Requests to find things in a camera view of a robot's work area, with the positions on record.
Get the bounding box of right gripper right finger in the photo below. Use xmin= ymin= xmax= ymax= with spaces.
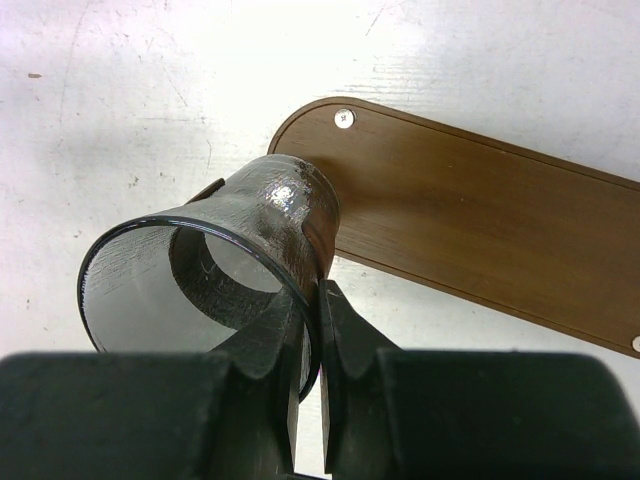
xmin=319 ymin=280 xmax=639 ymax=479

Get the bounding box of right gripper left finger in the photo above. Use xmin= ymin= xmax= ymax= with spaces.
xmin=1 ymin=294 xmax=300 ymax=479

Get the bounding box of grey glass cup with holder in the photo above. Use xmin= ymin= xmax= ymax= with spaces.
xmin=77 ymin=154 xmax=340 ymax=395

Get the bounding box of brown oval wooden tray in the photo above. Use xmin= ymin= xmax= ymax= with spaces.
xmin=268 ymin=97 xmax=639 ymax=357

